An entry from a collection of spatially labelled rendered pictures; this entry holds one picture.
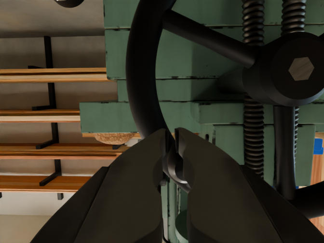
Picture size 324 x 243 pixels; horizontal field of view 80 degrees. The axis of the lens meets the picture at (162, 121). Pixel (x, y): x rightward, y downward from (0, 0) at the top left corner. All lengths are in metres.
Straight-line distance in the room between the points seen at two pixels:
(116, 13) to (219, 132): 0.27
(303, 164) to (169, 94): 0.23
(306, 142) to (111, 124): 0.31
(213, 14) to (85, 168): 3.04
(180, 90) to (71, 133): 2.90
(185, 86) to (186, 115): 0.05
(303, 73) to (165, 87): 0.23
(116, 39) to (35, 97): 3.08
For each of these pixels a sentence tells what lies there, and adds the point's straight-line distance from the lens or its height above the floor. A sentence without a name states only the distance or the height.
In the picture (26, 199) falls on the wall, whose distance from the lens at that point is 3.95.
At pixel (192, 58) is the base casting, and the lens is 0.37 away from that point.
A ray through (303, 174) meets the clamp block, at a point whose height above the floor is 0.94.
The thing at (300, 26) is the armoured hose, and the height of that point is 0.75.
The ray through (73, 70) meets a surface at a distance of 2.57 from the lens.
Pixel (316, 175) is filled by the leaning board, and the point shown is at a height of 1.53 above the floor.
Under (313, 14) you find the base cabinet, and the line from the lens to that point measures 0.46.
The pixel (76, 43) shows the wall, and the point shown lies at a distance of 3.17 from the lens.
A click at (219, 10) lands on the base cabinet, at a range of 0.40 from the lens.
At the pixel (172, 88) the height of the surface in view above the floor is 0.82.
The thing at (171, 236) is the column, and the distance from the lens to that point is 0.90.
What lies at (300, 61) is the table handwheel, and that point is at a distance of 0.19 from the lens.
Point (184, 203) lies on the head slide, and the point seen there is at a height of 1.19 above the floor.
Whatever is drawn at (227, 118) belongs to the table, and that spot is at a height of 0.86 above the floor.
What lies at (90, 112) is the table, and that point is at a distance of 0.39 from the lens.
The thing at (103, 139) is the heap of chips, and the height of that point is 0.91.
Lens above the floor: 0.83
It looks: 8 degrees up
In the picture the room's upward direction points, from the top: 179 degrees clockwise
